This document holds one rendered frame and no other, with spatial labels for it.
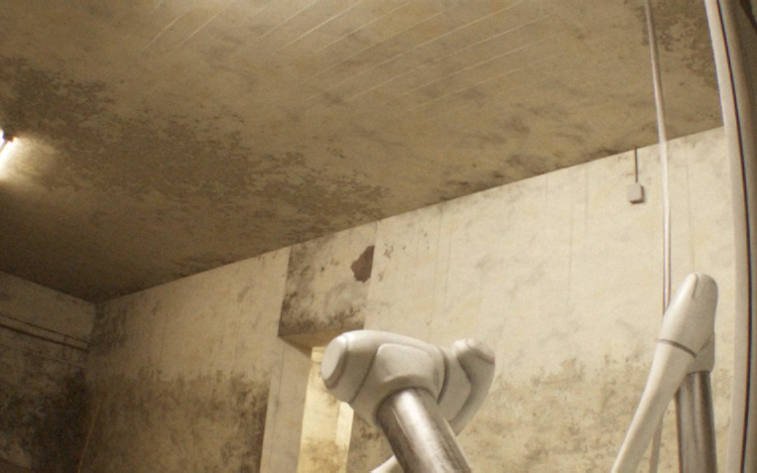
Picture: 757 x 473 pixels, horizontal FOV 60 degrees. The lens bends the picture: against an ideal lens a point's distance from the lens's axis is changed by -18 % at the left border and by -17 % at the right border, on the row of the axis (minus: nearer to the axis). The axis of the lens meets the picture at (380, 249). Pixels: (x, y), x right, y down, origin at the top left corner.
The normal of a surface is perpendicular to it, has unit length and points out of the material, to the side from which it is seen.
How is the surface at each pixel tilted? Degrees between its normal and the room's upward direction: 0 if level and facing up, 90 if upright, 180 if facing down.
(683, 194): 90
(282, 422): 90
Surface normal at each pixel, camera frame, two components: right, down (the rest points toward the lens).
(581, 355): -0.74, -0.29
